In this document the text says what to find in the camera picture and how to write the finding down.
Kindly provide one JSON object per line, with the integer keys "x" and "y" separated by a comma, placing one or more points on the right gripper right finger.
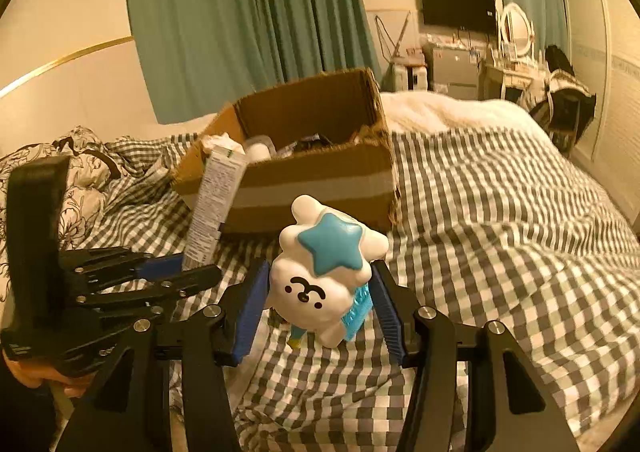
{"x": 510, "y": 408}

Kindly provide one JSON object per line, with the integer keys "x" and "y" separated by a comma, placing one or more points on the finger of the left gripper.
{"x": 185, "y": 284}
{"x": 118, "y": 264}

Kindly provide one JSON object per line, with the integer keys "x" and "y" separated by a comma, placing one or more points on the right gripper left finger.
{"x": 127, "y": 408}

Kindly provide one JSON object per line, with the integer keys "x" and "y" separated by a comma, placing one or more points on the white printed tube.
{"x": 225, "y": 166}

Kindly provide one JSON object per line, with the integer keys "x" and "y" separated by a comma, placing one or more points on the white star character brush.
{"x": 325, "y": 258}

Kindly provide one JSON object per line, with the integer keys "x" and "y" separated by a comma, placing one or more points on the white cylinder bottle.
{"x": 257, "y": 152}

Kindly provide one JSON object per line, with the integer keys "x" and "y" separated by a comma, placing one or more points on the person's hand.
{"x": 32, "y": 374}

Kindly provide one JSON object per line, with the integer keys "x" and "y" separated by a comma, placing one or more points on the brown cardboard box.
{"x": 332, "y": 142}

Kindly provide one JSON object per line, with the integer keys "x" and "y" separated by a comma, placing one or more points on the grey checked bed sheet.
{"x": 492, "y": 223}

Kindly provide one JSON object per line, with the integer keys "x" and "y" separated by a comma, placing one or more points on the cream knitted blanket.
{"x": 440, "y": 109}

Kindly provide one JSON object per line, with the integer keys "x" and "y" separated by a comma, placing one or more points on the white stacked storage crates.
{"x": 403, "y": 77}

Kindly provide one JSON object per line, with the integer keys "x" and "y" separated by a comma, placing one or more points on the chair with clothes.
{"x": 559, "y": 103}

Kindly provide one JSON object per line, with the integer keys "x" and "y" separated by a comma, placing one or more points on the grey mini fridge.
{"x": 452, "y": 71}

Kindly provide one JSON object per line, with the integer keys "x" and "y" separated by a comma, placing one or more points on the white dressing table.
{"x": 506, "y": 84}

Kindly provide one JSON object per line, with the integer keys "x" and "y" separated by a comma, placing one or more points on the white oval vanity mirror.
{"x": 516, "y": 31}

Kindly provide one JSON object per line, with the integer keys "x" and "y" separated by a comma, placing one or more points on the white louvred wardrobe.
{"x": 604, "y": 51}

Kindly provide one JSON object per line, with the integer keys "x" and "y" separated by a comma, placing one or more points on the black wall television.
{"x": 478, "y": 16}

